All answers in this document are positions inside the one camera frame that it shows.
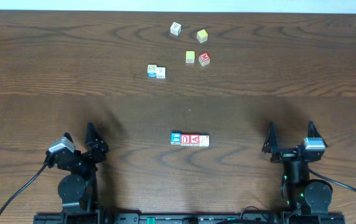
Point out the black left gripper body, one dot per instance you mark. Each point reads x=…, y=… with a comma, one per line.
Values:
x=83, y=154

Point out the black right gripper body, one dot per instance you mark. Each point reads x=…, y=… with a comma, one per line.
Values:
x=284, y=155

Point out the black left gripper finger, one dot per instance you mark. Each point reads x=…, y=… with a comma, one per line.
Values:
x=68, y=136
x=94, y=140

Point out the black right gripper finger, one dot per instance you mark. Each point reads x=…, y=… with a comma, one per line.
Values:
x=271, y=142
x=312, y=132

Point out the wooden block drawing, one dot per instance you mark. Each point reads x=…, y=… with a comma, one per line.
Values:
x=194, y=140

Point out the wooden block brown picture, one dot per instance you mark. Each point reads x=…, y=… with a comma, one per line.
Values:
x=175, y=138

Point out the wooden block with drawing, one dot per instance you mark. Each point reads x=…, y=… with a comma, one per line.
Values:
x=204, y=140

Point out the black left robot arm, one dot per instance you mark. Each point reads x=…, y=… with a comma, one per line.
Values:
x=79, y=190

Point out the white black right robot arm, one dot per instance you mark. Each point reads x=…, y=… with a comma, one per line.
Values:
x=311, y=196

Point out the blue side wooden block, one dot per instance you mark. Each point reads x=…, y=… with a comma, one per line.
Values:
x=152, y=70

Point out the wooden block beside blue block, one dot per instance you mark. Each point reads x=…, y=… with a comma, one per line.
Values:
x=161, y=73

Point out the red letter M block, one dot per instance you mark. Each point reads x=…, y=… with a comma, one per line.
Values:
x=204, y=59

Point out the yellow top wooden block near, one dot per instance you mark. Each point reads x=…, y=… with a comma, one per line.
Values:
x=189, y=56

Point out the yellow wooden block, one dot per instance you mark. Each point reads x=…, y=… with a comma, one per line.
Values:
x=189, y=56
x=202, y=36

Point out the yellow top wooden block far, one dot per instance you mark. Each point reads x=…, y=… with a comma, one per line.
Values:
x=202, y=36

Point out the plain wooden block far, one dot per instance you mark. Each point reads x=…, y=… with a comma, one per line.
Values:
x=175, y=28

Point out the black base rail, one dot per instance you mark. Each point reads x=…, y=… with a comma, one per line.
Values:
x=134, y=218

